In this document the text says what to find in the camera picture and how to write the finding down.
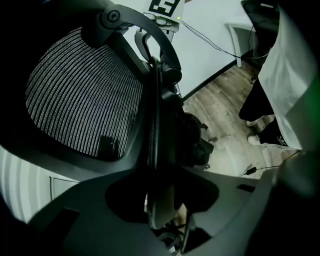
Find person in white coat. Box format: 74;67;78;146
256;4;320;151

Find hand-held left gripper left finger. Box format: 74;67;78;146
27;168;173;256

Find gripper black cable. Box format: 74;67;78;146
180;20;271;61
239;149;302;178

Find black mesh office chair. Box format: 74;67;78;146
0;0;216;231

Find person's black trousers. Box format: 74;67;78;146
238;76;289;146

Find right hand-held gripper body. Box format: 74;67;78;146
141;0;187;44

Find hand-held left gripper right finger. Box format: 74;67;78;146
178;164;276;255

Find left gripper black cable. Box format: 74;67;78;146
239;149;302;178

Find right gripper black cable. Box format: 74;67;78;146
180;20;271;61

